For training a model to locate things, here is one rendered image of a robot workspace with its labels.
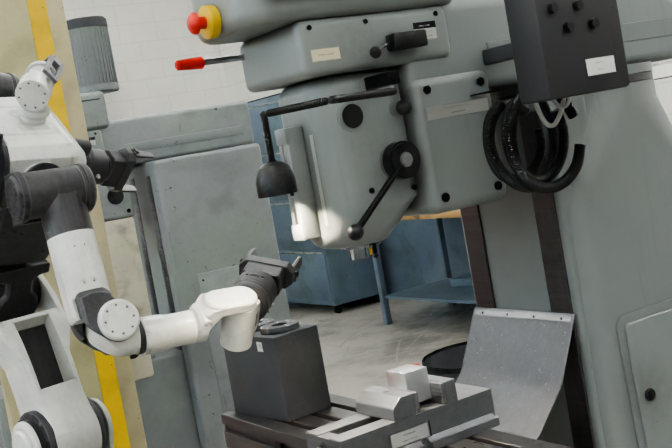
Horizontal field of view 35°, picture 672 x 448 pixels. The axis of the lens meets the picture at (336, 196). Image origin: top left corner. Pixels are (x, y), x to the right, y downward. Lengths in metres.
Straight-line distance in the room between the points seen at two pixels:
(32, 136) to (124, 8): 9.50
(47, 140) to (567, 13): 1.04
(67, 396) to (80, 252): 0.43
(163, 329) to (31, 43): 1.76
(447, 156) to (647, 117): 0.48
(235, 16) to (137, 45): 9.78
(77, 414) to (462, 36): 1.11
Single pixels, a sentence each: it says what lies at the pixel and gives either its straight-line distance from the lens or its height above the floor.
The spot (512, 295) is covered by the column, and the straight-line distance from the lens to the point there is 2.31.
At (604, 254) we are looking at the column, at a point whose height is 1.20.
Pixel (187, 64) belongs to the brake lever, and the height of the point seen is 1.70.
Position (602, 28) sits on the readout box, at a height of 1.62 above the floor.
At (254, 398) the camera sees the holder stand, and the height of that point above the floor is 0.97.
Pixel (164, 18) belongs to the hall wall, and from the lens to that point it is 11.82.
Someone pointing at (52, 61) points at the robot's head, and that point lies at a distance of 2.26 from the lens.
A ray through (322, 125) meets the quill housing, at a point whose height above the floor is 1.54.
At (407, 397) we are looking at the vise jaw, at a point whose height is 1.04.
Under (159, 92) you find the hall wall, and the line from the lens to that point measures 11.66.
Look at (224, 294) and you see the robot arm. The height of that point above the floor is 1.25.
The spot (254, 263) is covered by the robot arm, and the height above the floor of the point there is 1.28.
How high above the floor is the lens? 1.51
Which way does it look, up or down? 3 degrees down
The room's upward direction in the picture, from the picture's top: 10 degrees counter-clockwise
